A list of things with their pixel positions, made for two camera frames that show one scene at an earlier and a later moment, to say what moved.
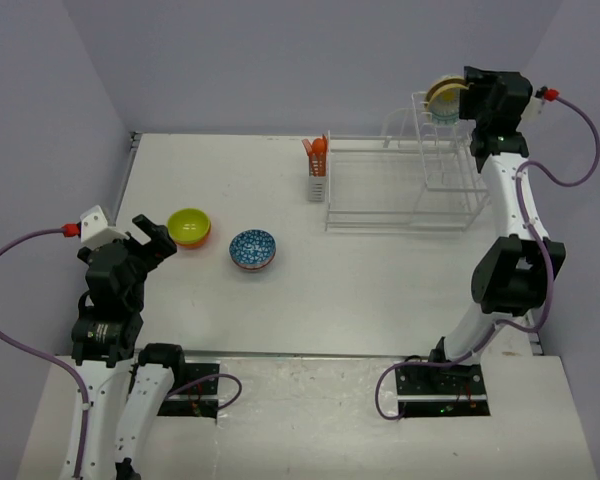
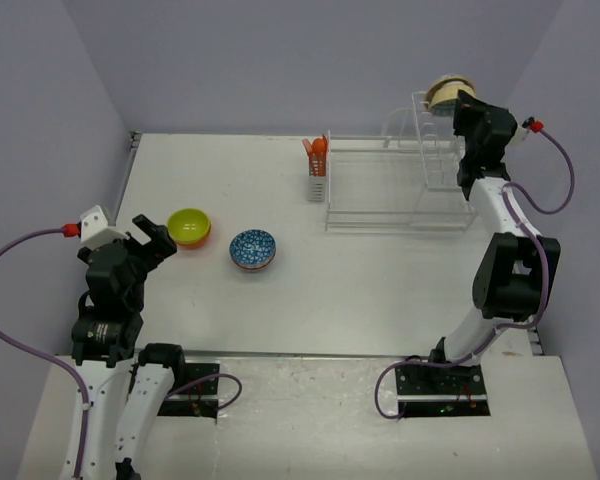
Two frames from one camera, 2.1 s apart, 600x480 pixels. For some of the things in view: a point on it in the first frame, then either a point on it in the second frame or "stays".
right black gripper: x=480 y=84 → x=468 y=109
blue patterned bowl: x=252 y=248 stays
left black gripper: x=159 y=248 stays
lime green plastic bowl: x=188 y=224 stays
